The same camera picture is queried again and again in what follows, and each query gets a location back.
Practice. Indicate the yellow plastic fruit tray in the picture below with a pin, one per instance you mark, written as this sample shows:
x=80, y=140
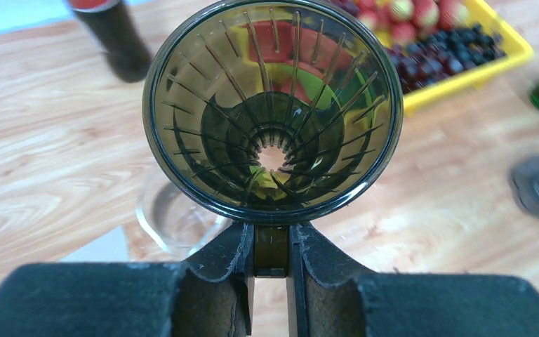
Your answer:
x=517, y=49

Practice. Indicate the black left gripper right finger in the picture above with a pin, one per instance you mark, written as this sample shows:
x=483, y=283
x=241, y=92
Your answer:
x=331, y=294

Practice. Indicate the dark grape bunch near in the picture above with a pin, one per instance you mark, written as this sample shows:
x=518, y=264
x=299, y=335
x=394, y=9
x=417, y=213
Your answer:
x=443, y=54

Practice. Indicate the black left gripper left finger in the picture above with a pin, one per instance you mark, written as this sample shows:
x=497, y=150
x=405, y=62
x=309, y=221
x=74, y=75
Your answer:
x=207, y=294

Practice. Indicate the clear glass carafe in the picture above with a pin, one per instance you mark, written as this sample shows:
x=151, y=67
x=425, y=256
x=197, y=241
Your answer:
x=177, y=224

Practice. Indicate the cola glass bottle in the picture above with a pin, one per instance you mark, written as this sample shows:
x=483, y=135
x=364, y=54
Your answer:
x=111, y=24

